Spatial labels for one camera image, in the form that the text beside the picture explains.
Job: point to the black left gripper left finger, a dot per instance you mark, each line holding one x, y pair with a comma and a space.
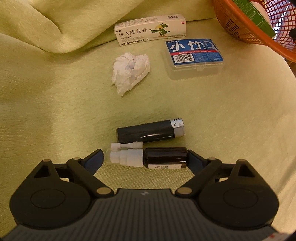
82, 173

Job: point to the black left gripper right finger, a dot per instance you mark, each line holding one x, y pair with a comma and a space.
203, 169

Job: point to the black lighter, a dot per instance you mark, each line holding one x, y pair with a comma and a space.
151, 132

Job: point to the dark spray bottle white cap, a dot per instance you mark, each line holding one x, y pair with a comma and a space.
136, 155

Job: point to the blue floss pick box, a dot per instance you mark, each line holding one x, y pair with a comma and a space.
188, 58

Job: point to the white ointment box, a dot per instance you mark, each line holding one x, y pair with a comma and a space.
150, 28

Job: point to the green white medicine box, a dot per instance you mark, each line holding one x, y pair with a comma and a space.
257, 13

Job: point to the red plastic mesh basket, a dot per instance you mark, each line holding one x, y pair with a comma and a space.
241, 27

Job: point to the yellow-green blanket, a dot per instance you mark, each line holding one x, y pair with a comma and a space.
58, 100

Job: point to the crumpled white tissue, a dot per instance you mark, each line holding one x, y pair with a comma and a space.
129, 70

